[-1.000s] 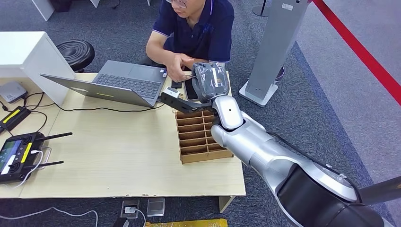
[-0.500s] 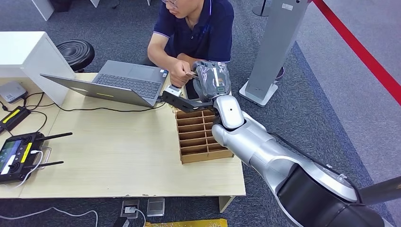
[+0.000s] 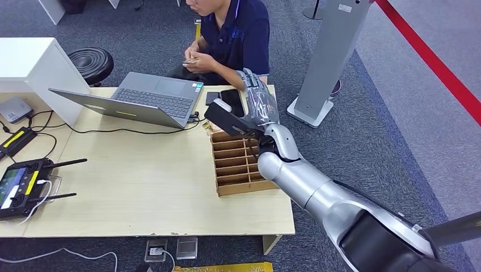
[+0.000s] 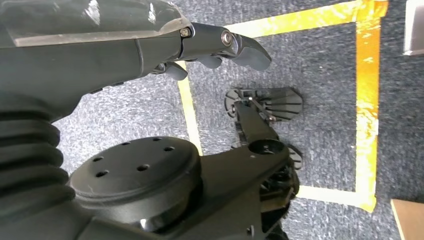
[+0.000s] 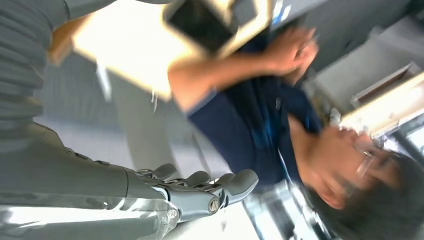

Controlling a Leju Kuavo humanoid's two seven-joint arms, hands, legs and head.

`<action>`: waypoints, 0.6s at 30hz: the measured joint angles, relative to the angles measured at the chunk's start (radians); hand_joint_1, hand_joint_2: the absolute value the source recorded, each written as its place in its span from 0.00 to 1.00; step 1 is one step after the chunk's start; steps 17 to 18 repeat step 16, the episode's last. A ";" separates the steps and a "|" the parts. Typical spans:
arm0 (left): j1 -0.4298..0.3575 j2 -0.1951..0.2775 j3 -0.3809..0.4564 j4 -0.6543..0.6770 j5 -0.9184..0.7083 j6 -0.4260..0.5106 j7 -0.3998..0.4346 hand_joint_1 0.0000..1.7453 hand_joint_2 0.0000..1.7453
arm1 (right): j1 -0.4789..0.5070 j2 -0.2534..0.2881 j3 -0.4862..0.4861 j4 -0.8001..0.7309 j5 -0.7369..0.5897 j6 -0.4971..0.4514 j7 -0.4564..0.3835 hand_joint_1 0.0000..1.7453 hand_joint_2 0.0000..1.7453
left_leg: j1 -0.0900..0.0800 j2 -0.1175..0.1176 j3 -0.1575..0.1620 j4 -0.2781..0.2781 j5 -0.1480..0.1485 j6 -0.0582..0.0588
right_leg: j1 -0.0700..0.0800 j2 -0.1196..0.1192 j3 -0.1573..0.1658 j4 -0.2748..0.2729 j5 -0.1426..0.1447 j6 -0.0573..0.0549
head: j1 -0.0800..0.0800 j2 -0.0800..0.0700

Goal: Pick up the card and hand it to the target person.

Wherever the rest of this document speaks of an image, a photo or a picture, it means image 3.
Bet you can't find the grey standing pillar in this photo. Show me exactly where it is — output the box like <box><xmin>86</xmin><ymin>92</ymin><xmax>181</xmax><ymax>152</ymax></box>
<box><xmin>286</xmin><ymin>0</ymin><xmax>373</xmax><ymax>130</ymax></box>

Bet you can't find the grey laptop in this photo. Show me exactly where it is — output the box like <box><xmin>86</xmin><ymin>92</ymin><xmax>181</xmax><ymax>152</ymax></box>
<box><xmin>48</xmin><ymin>71</ymin><xmax>205</xmax><ymax>130</ymax></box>

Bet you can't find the person's left hand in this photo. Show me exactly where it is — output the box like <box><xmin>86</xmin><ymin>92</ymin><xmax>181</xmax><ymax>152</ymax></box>
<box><xmin>183</xmin><ymin>52</ymin><xmax>220</xmax><ymax>74</ymax></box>

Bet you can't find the white furniture panel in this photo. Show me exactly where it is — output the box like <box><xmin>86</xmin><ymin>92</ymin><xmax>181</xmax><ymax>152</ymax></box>
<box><xmin>37</xmin><ymin>0</ymin><xmax>67</xmax><ymax>26</ymax></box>

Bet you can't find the white router box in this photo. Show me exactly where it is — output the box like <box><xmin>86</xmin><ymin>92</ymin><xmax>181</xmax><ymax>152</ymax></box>
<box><xmin>0</xmin><ymin>97</ymin><xmax>34</xmax><ymax>125</ymax></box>

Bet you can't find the black stanchion base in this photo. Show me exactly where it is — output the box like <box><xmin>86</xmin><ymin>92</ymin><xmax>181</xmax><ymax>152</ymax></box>
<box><xmin>302</xmin><ymin>0</ymin><xmax>327</xmax><ymax>20</ymax></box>

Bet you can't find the white plug with cable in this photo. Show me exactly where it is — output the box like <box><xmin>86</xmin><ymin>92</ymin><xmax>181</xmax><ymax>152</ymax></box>
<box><xmin>150</xmin><ymin>246</ymin><xmax>176</xmax><ymax>272</ymax></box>

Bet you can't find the dark grey metal bar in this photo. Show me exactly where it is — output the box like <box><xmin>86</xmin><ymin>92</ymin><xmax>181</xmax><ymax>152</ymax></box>
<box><xmin>424</xmin><ymin>211</ymin><xmax>481</xmax><ymax>247</ymax></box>

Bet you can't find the red barrier belt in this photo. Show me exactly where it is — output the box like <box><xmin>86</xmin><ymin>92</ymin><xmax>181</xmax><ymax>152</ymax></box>
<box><xmin>375</xmin><ymin>0</ymin><xmax>481</xmax><ymax>128</ymax></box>

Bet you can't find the white controller cable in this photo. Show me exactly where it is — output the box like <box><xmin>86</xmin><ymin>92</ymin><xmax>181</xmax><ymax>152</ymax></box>
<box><xmin>16</xmin><ymin>178</ymin><xmax>54</xmax><ymax>226</ymax></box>

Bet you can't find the black adapter with yellow label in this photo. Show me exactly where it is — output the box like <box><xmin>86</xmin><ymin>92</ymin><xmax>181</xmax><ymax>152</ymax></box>
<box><xmin>0</xmin><ymin>126</ymin><xmax>38</xmax><ymax>158</ymax></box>

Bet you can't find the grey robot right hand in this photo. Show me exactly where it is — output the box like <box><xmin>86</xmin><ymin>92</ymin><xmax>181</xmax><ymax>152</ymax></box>
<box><xmin>214</xmin><ymin>67</ymin><xmax>281</xmax><ymax>131</ymax></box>

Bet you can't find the black smartphone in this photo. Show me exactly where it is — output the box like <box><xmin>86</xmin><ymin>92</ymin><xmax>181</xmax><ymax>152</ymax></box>
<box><xmin>220</xmin><ymin>88</ymin><xmax>246</xmax><ymax>118</ymax></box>

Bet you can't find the silver floor socket cover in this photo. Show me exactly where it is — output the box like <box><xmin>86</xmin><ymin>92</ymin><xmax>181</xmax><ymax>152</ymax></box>
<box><xmin>175</xmin><ymin>236</ymin><xmax>199</xmax><ymax>261</ymax></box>

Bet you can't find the gold foil scrap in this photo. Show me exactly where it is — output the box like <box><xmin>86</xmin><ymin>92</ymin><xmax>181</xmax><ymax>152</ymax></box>
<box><xmin>201</xmin><ymin>120</ymin><xmax>223</xmax><ymax>135</ymax></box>

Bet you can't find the white cabinet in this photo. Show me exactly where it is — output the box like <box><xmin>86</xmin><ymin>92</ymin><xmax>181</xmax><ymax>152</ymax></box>
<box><xmin>0</xmin><ymin>37</ymin><xmax>91</xmax><ymax>127</ymax></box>

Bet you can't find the person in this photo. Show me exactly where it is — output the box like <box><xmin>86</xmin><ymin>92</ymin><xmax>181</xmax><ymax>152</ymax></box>
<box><xmin>165</xmin><ymin>0</ymin><xmax>271</xmax><ymax>91</ymax></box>

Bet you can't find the pale wooden table leg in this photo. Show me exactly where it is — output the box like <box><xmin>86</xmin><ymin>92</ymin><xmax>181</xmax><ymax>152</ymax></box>
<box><xmin>261</xmin><ymin>234</ymin><xmax>284</xmax><ymax>256</ymax></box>

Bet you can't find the black laptop cable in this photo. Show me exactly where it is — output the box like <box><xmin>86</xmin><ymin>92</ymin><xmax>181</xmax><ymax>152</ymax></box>
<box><xmin>29</xmin><ymin>110</ymin><xmax>206</xmax><ymax>136</ymax></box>

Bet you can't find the person's right hand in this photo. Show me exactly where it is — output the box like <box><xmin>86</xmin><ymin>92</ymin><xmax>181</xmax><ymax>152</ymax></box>
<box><xmin>184</xmin><ymin>39</ymin><xmax>207</xmax><ymax>61</ymax></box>

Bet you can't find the white floor cable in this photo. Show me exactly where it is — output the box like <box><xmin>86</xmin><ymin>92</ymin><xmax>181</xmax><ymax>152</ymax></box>
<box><xmin>0</xmin><ymin>247</ymin><xmax>119</xmax><ymax>272</ymax></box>

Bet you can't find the black adapter cable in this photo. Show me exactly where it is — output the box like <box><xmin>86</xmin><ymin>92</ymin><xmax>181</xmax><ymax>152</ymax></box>
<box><xmin>35</xmin><ymin>131</ymin><xmax>58</xmax><ymax>159</ymax></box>

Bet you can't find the black round stool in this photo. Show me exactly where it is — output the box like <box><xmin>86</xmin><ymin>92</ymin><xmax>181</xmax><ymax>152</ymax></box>
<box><xmin>67</xmin><ymin>47</ymin><xmax>115</xmax><ymax>87</ymax></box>

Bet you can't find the wooden slotted card holder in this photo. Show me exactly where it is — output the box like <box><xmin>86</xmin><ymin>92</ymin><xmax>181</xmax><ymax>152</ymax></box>
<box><xmin>210</xmin><ymin>130</ymin><xmax>279</xmax><ymax>197</ymax></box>

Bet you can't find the floor power socket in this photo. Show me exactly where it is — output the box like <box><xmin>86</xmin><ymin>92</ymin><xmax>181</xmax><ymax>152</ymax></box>
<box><xmin>144</xmin><ymin>239</ymin><xmax>169</xmax><ymax>263</ymax></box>

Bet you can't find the black remote controller with antennas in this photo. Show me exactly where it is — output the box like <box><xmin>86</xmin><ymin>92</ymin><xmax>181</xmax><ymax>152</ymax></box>
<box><xmin>0</xmin><ymin>157</ymin><xmax>88</xmax><ymax>222</ymax></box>

